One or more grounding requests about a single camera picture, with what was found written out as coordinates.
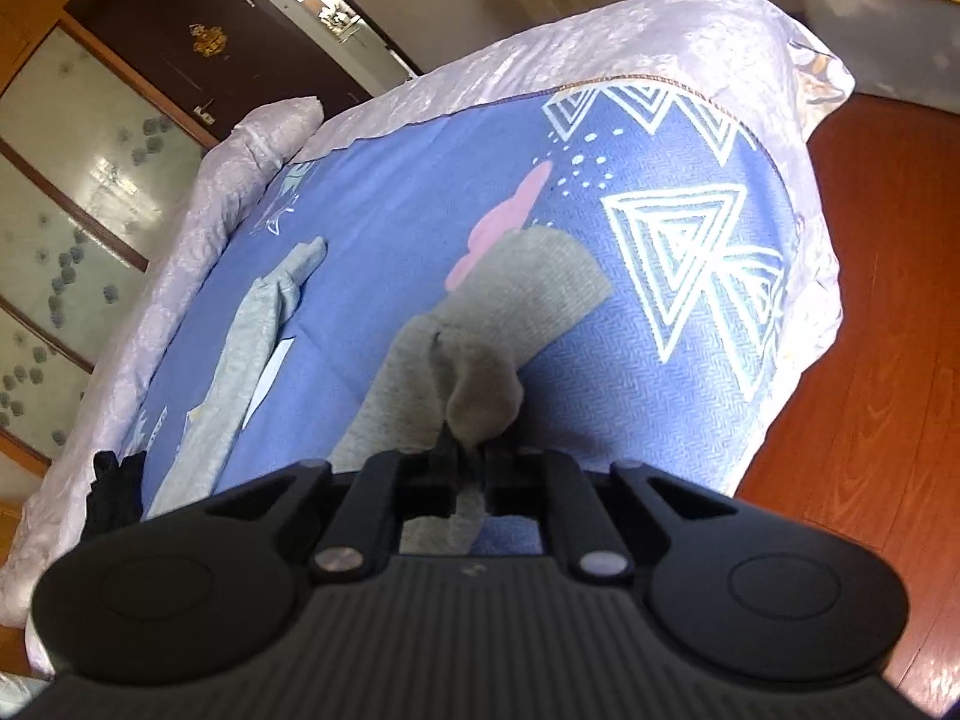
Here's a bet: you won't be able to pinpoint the grey pants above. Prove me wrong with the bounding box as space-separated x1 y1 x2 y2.
146 226 612 517

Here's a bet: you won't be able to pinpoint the glass sliding wardrobe doors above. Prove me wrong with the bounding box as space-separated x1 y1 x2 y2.
0 28 205 461

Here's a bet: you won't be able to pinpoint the blue patterned bed sheet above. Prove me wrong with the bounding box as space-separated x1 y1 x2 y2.
130 82 799 517

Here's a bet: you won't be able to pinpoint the dark brown door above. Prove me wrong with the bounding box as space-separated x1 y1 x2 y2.
67 0 412 140

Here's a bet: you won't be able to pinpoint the lilac floral quilt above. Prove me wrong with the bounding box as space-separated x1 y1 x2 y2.
2 0 856 629

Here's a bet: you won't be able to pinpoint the clear plastic storage box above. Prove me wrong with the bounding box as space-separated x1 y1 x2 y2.
802 0 960 114

